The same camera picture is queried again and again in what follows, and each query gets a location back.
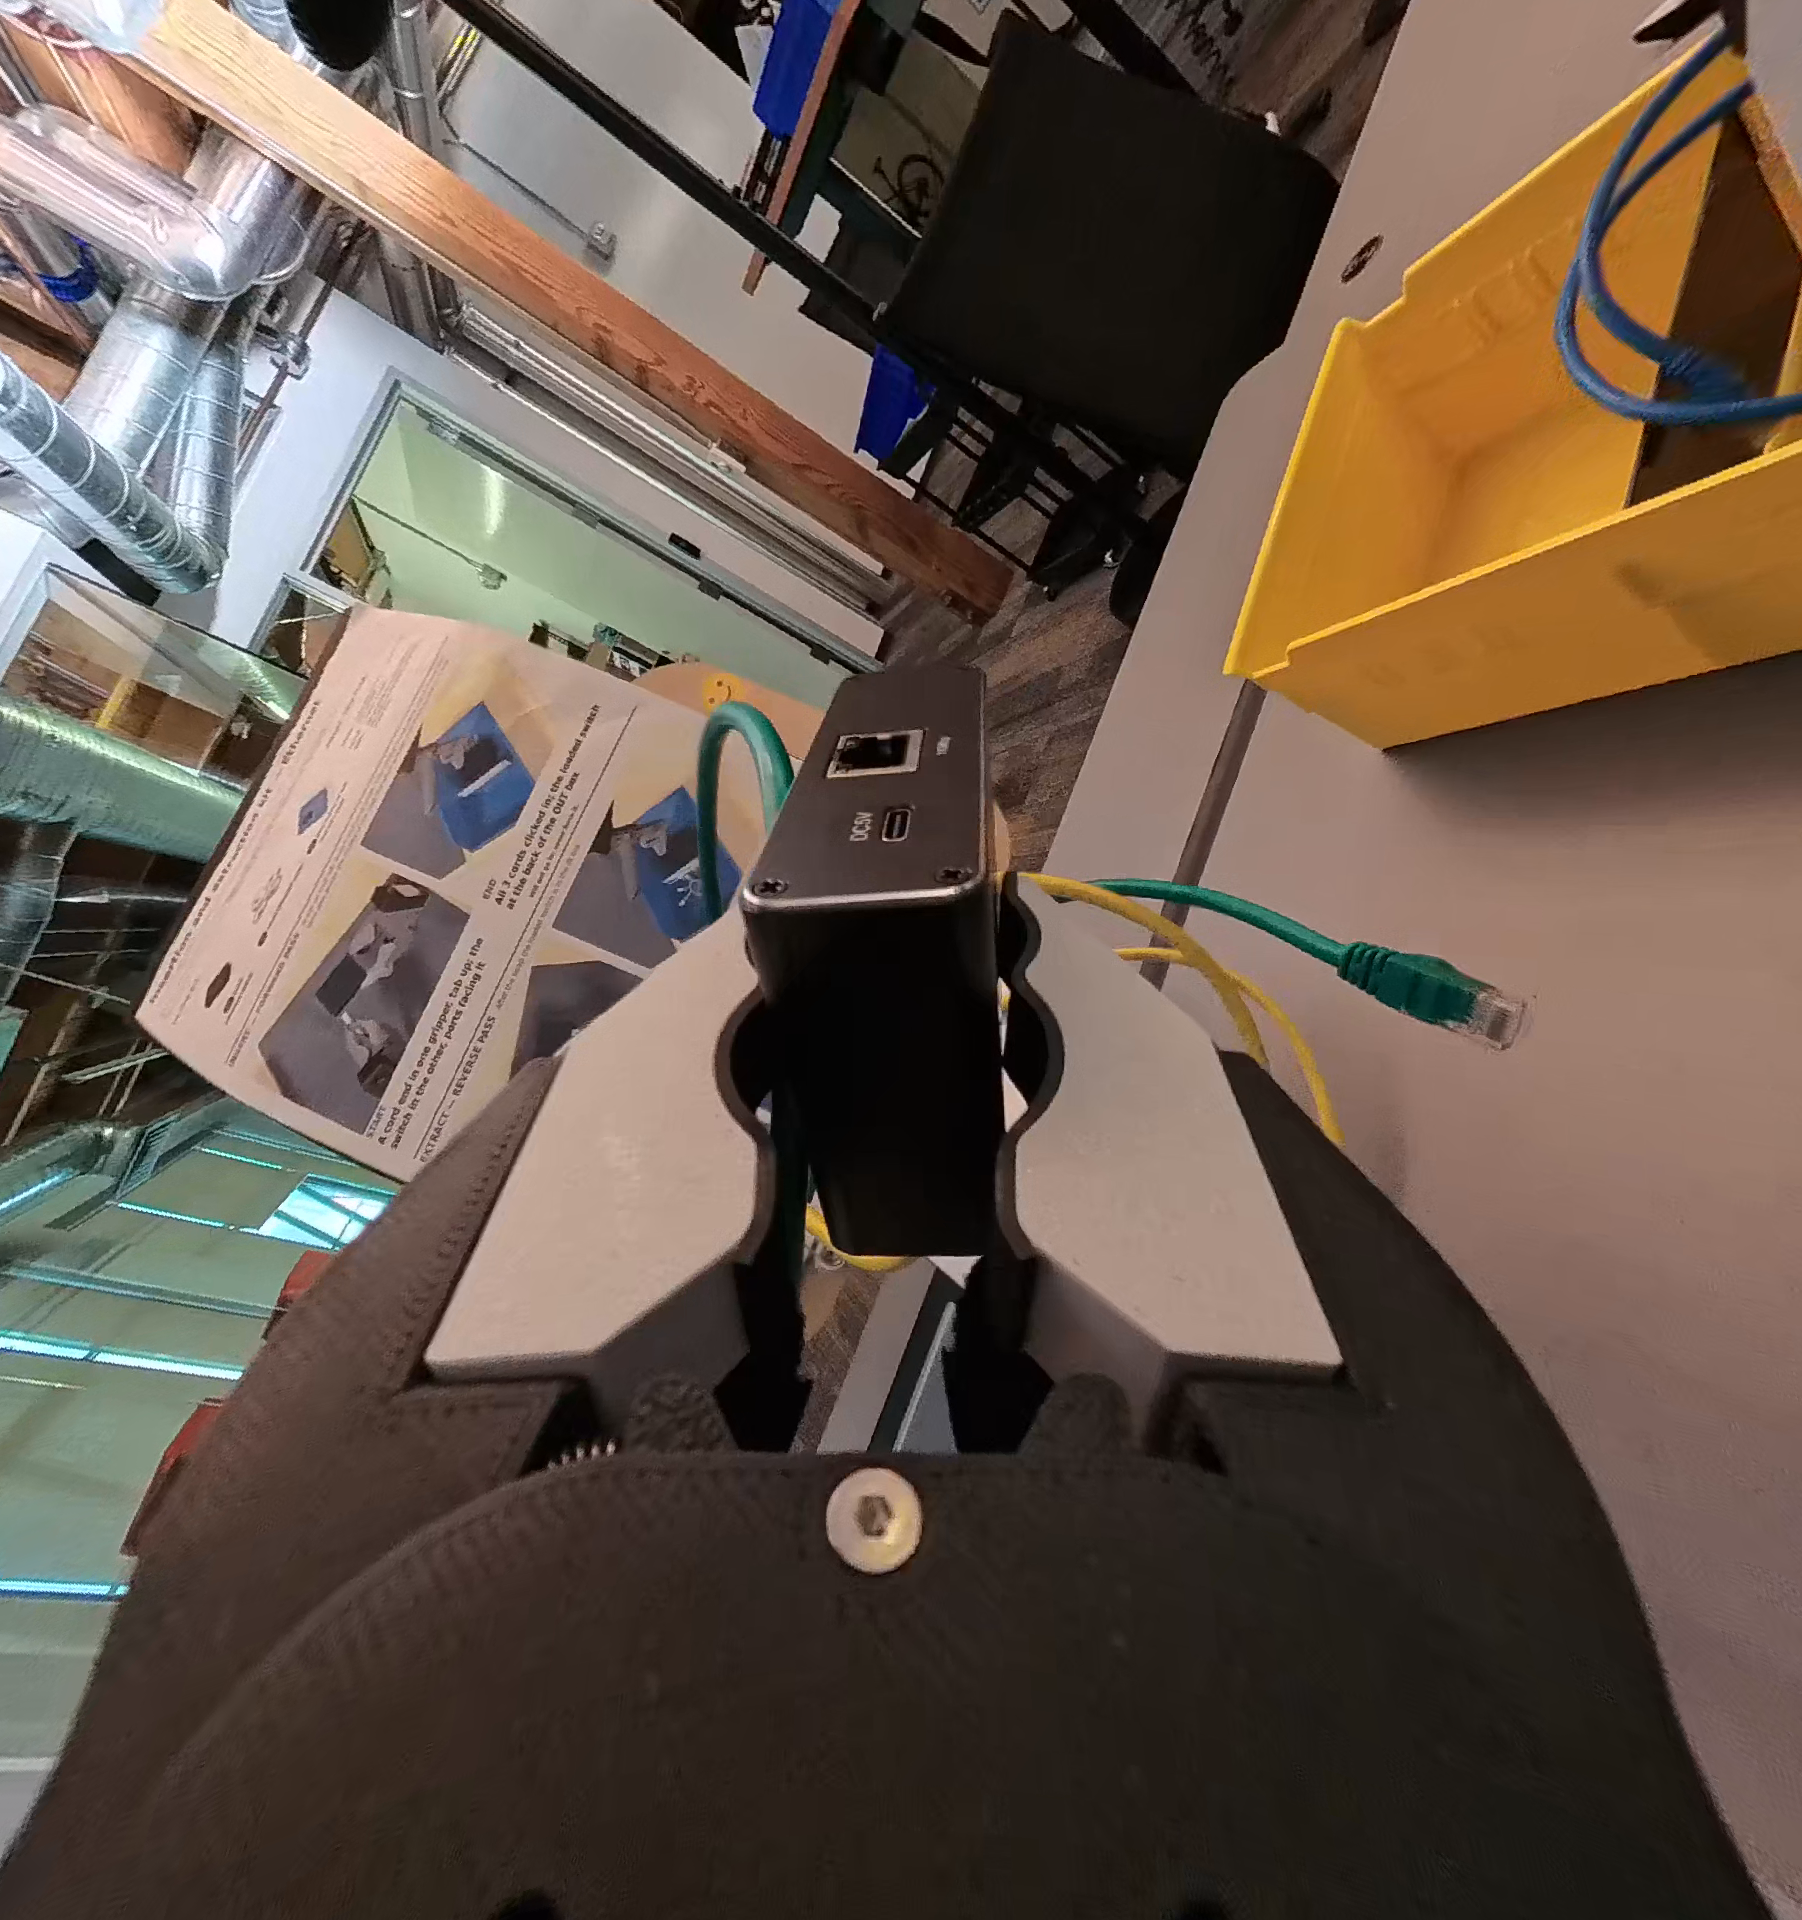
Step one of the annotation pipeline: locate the instruction sheet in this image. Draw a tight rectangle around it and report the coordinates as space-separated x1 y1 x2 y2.
138 605 846 1192

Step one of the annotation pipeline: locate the blue ethernet cable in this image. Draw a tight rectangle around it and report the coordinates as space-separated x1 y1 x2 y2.
1558 30 1802 432

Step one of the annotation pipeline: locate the green ethernet cable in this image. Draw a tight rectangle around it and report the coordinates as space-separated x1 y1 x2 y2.
696 705 1530 1296

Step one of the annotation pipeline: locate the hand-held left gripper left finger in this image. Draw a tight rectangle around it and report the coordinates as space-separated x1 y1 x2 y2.
423 910 809 1454

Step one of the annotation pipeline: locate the yellow plastic bin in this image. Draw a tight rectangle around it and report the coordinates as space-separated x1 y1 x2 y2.
1224 36 1802 745

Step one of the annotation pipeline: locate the blue plastic bin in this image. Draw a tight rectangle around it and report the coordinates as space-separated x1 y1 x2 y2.
752 0 846 143
859 345 938 466

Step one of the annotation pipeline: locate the black pole stand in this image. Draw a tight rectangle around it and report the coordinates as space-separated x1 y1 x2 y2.
283 0 906 324

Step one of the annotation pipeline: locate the silver air duct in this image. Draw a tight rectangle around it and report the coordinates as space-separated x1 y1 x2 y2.
0 691 290 876

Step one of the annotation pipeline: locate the black ethernet splitter box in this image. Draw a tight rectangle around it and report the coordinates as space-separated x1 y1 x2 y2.
738 670 1031 1260

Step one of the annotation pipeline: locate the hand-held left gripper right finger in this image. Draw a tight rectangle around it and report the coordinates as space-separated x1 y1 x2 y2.
956 876 1348 1454

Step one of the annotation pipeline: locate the silver pipe cluster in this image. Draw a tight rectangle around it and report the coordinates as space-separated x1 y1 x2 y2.
0 107 320 594

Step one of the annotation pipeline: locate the large grid window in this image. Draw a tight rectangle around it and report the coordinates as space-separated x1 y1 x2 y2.
0 1123 392 1597

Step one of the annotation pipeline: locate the black shelf rack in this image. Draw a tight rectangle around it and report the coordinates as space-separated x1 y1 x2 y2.
899 376 1192 602

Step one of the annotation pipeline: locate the yellow ethernet cable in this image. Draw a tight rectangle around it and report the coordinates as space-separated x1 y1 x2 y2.
800 871 1348 1279

